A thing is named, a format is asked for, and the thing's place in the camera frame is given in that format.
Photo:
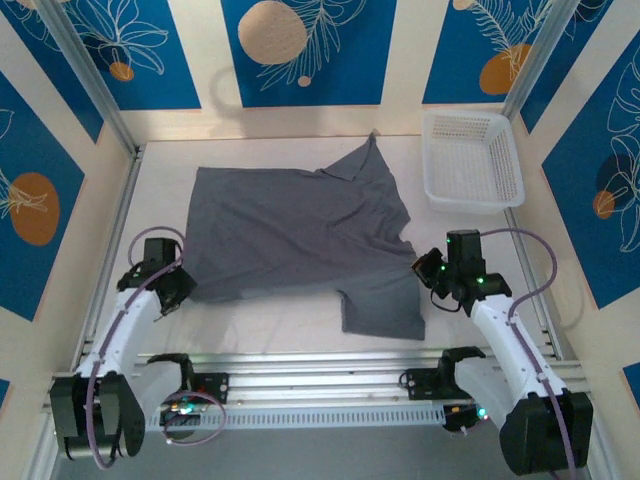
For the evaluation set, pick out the grey t-shirt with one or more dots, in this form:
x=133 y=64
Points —
x=290 y=225

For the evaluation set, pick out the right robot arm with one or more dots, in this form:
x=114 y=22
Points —
x=505 y=340

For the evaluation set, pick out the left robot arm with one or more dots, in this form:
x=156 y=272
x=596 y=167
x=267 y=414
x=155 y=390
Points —
x=115 y=340

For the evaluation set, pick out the white perforated plastic basket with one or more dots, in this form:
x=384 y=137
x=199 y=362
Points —
x=467 y=160

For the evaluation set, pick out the circuit board with LEDs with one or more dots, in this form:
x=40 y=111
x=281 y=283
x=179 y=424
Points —
x=457 y=417
x=182 y=410

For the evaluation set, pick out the white table cover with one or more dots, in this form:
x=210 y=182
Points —
x=300 y=150

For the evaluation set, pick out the aluminium base frame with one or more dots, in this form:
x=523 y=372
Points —
x=310 y=380

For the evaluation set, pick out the aluminium corner post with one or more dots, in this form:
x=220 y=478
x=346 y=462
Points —
x=540 y=55
x=85 y=60

